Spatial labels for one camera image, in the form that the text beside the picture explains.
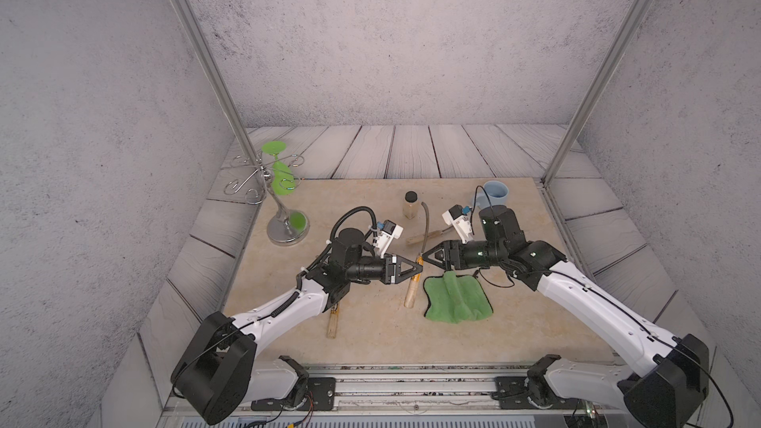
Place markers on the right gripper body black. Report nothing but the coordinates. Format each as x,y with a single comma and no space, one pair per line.
457,246

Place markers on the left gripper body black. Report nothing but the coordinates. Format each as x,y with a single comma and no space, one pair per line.
387,260

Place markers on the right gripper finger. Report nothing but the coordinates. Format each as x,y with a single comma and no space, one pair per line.
436,252
435,262

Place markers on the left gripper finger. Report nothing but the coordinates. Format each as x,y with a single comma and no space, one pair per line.
402,263
408,274

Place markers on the sickle wooden handle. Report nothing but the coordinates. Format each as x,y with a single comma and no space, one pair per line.
419,239
333,321
412,289

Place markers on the green microfiber rag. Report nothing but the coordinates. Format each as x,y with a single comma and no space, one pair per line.
455,299

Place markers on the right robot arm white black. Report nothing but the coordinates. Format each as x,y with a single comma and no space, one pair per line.
665,378

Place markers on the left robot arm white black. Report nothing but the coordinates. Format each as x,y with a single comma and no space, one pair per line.
217,372

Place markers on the small jar black lid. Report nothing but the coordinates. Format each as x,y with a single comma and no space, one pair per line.
410,205

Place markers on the light blue ceramic mug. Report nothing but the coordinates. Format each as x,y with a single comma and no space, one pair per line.
491,193

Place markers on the silver metal glass rack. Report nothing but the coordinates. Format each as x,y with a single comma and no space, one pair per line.
288,226

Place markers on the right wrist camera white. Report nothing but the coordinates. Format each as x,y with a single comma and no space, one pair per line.
458,217

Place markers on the aluminium rail frame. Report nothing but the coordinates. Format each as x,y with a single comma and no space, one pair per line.
430,390

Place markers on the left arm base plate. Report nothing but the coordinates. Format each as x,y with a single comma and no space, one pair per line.
316,394

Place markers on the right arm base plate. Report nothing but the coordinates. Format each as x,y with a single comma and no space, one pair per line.
522,392

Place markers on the right aluminium corner post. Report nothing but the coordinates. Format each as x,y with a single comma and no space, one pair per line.
628,28

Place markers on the aluminium corner post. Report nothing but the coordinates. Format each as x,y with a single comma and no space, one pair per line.
213,74
628,28

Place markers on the left aluminium corner post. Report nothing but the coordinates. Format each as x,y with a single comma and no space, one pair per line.
213,74

